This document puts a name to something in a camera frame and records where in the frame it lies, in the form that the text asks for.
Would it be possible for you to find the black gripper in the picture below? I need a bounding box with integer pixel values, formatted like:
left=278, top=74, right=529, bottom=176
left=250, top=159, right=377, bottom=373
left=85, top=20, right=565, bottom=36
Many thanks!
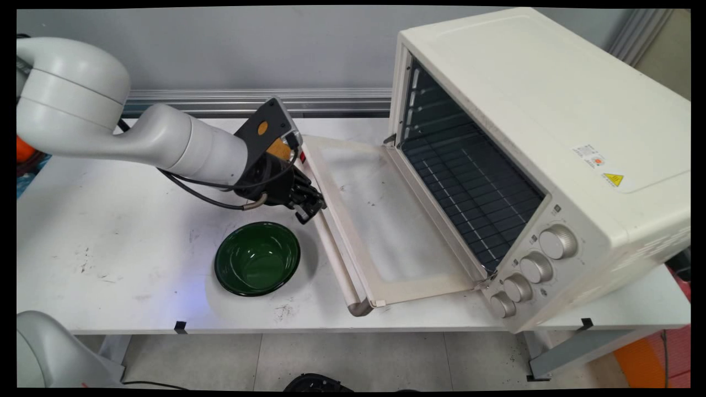
left=234, top=152, right=327, bottom=224

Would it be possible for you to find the white oven door with handle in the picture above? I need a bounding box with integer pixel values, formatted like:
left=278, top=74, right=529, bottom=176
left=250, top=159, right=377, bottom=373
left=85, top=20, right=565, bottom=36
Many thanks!
left=301, top=134, right=490, bottom=318

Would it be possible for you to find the brown bread slice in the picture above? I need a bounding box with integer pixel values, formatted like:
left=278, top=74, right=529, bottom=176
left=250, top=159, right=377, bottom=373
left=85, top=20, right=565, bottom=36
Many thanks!
left=266, top=138, right=293, bottom=162

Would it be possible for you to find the dark green bowl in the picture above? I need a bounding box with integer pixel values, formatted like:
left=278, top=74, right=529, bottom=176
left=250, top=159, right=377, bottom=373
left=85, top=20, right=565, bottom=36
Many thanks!
left=214, top=222, right=302, bottom=297

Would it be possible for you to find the black object on floor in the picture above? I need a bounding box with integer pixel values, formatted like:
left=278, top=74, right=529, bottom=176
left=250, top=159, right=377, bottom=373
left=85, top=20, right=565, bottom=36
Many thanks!
left=284, top=373, right=354, bottom=393

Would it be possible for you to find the white toaster oven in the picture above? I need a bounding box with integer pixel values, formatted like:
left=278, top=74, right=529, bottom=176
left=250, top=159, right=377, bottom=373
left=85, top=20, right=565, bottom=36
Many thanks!
left=386, top=7, right=691, bottom=334

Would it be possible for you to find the large silver oven knob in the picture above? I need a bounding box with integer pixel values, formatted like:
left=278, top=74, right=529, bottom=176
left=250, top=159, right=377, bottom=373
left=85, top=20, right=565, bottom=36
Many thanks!
left=538, top=223, right=578, bottom=260

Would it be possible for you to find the blue plastic sheet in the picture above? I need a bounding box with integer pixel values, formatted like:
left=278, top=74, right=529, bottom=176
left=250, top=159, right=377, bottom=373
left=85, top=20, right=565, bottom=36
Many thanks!
left=17, top=154, right=53, bottom=199

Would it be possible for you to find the white label sticker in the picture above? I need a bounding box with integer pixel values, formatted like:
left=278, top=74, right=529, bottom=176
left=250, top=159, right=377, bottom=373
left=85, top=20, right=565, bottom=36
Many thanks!
left=571, top=142, right=607, bottom=171

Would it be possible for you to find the orange object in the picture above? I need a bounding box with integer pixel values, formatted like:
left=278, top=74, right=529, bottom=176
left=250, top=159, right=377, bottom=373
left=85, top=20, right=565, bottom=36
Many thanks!
left=17, top=137, right=45, bottom=164

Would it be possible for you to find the orange red floor mat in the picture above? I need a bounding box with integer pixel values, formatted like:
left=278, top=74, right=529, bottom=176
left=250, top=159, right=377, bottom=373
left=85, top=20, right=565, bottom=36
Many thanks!
left=613, top=325, right=691, bottom=388

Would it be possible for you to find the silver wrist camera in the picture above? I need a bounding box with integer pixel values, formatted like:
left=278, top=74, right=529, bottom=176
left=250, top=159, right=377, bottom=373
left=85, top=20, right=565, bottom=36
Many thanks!
left=281, top=108, right=305, bottom=151

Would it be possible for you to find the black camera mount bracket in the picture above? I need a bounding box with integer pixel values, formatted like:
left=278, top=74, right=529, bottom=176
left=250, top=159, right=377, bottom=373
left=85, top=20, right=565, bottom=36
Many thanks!
left=234, top=96, right=298, bottom=169

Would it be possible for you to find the black camera cable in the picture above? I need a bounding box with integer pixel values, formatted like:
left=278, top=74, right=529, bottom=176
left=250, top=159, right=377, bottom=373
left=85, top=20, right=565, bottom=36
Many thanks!
left=163, top=144, right=301, bottom=194

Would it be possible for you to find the aluminium rail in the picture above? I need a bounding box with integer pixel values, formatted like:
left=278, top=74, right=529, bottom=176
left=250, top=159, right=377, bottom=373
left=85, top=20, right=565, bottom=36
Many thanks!
left=121, top=88, right=392, bottom=117

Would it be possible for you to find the oven wire rack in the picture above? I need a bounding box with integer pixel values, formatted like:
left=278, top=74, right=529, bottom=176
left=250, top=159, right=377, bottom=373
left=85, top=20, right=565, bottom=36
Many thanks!
left=398, top=124, right=547, bottom=276

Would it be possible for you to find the black floor cable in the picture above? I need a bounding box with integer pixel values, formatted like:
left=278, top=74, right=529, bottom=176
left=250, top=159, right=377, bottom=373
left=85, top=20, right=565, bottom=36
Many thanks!
left=121, top=379, right=191, bottom=391

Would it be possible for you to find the grey table leg frame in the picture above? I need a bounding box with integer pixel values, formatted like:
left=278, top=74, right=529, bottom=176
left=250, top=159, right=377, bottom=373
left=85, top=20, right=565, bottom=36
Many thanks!
left=524, top=325, right=665, bottom=382

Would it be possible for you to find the aluminium profile post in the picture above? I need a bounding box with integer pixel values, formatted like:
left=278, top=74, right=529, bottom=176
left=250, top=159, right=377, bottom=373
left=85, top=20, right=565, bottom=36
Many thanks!
left=607, top=8, right=671, bottom=67

